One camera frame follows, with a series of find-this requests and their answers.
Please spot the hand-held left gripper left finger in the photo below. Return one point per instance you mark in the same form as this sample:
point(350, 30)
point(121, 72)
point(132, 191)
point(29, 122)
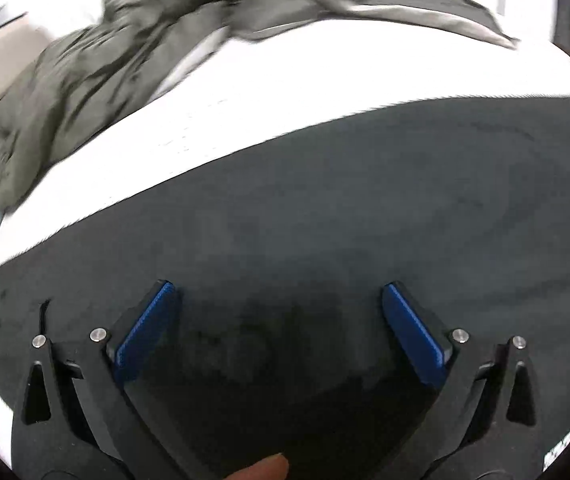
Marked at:
point(145, 335)

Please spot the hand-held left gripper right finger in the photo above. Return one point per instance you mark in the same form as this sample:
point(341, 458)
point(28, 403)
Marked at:
point(415, 335)

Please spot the black pants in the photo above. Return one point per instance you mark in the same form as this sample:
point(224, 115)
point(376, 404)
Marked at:
point(315, 210)

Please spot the dark green duvet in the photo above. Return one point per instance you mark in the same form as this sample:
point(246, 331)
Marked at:
point(90, 70)

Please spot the white textured mattress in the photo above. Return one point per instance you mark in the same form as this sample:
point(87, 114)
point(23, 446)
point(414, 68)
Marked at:
point(315, 70)

